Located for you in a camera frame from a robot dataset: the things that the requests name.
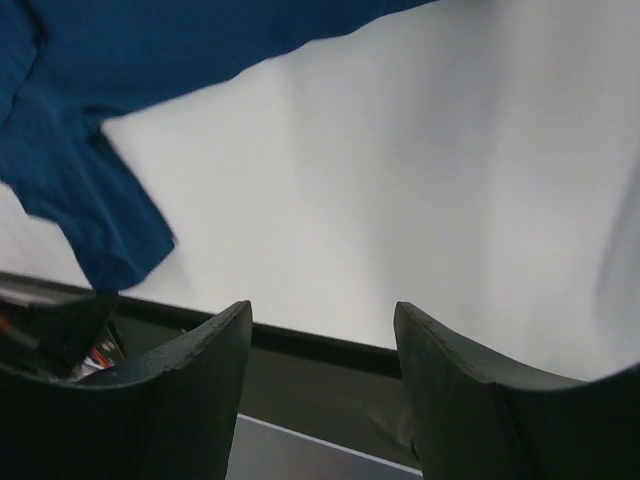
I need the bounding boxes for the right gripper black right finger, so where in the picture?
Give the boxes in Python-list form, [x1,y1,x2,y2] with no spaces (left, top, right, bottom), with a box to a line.
[394,302,639,479]

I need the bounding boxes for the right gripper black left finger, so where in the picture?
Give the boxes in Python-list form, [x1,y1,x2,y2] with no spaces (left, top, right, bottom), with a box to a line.
[1,301,253,479]

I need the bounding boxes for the blue t shirt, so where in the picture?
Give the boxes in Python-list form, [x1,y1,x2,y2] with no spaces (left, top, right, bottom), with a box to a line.
[1,0,412,291]

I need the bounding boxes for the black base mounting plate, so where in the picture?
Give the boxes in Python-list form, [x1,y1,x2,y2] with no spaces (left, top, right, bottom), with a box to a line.
[1,274,421,479]

